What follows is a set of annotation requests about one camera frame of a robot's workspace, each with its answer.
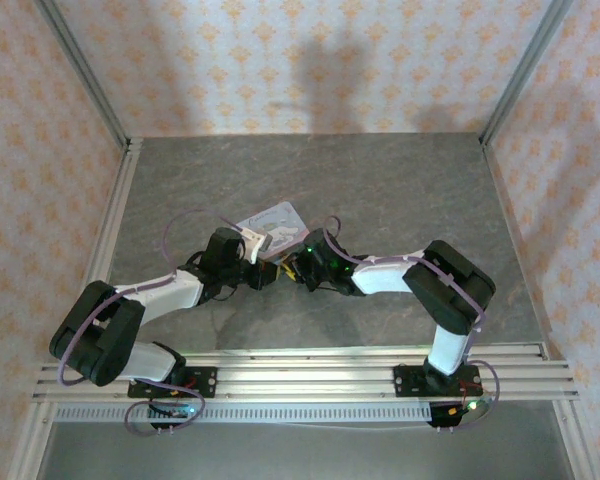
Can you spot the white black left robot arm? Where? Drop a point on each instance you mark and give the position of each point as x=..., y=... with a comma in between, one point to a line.
x=170, y=292

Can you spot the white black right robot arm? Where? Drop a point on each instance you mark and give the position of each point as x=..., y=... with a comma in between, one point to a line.
x=380, y=277

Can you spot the aluminium mounting rail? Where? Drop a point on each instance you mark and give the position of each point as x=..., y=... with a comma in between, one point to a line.
x=305, y=375

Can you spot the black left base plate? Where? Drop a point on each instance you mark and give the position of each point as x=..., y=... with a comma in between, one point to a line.
x=202, y=382

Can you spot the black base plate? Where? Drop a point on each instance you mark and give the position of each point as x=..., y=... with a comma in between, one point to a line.
x=410, y=382
x=202, y=382

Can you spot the aluminium table side rail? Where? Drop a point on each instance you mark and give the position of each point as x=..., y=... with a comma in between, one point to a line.
x=107, y=225
x=525, y=260

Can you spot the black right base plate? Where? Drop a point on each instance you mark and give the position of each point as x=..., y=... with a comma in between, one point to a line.
x=410, y=382

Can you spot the black left base electronics bracket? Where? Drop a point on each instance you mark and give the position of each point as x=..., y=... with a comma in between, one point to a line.
x=172, y=411

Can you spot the black base electronics bracket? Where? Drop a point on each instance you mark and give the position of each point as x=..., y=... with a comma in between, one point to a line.
x=450, y=415
x=172, y=411

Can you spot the black right base electronics bracket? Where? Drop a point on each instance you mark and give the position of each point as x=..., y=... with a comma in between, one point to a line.
x=450, y=415

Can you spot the aluminium frame post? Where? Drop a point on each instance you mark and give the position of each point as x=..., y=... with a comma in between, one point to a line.
x=525, y=70
x=87, y=75

